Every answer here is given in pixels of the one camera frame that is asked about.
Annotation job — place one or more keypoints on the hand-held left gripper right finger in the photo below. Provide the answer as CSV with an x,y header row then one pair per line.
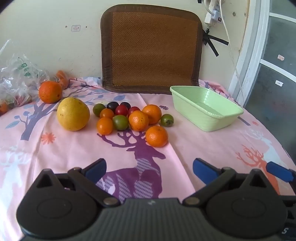
x,y
203,171

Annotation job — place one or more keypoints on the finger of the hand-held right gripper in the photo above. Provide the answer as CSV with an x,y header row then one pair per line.
x,y
277,170

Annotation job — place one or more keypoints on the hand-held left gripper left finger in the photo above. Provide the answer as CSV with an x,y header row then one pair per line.
x,y
97,170

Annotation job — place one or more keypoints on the orange cherry tomato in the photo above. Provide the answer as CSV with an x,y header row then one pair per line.
x,y
106,113
104,126

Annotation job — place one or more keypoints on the green cherry tomato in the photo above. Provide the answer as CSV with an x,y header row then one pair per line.
x,y
98,109
167,120
120,122

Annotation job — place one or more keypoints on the light green plastic basket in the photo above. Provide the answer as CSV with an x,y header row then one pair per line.
x,y
208,115

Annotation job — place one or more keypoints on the small mandarin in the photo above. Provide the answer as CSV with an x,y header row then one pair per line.
x,y
153,112
138,121
156,136

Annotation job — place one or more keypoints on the large yellow grapefruit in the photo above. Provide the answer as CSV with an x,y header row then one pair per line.
x,y
73,114

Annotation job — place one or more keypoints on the pink printed tablecloth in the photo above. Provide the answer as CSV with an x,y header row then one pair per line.
x,y
69,150

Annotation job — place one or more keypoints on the red cherry tomato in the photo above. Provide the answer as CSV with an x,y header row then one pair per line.
x,y
121,110
133,110

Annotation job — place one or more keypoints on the dark purple cherry tomato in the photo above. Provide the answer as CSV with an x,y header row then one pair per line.
x,y
126,104
112,105

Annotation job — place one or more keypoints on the white window sticker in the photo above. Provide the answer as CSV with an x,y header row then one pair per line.
x,y
279,82

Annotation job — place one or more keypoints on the large orange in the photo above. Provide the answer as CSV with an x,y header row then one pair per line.
x,y
50,92

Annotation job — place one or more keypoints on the orange carrot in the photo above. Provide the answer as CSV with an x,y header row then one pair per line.
x,y
64,83
61,74

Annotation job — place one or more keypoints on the pink window sticker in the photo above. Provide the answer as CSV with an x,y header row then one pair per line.
x,y
280,57

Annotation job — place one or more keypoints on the clear plastic bag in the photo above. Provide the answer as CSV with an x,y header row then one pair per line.
x,y
18,78

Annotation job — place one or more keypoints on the black tape strips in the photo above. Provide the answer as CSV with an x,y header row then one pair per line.
x,y
211,41

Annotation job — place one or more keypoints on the brown woven seat mat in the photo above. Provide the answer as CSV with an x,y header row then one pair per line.
x,y
151,48

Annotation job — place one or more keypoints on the white power strip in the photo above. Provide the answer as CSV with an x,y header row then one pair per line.
x,y
214,12

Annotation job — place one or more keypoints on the white window frame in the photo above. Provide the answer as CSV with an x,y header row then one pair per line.
x,y
252,51

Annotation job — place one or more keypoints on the small wall sticker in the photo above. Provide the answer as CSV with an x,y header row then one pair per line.
x,y
75,28

